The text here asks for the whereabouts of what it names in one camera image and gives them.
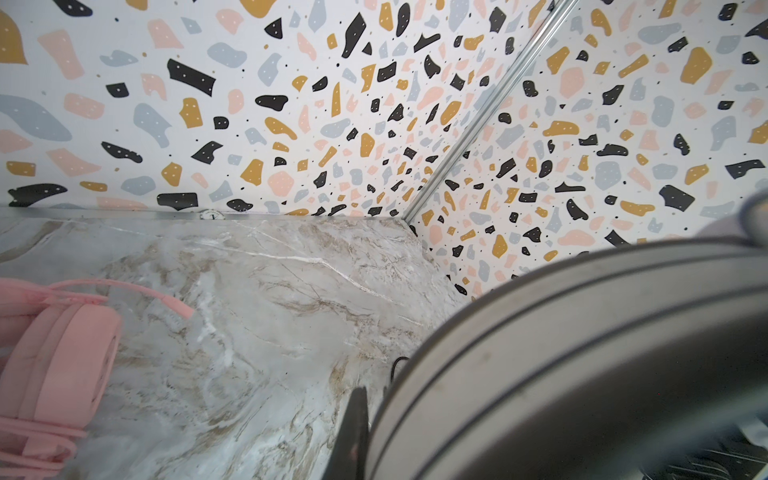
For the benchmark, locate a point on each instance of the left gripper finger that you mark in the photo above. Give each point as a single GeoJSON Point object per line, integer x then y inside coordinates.
{"type": "Point", "coordinates": [347, 459]}

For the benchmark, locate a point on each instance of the pink headphones with cable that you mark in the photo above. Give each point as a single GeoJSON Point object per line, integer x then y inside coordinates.
{"type": "Point", "coordinates": [58, 348]}

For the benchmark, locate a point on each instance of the white black headphones with cable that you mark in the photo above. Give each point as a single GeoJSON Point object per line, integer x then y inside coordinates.
{"type": "Point", "coordinates": [626, 360]}

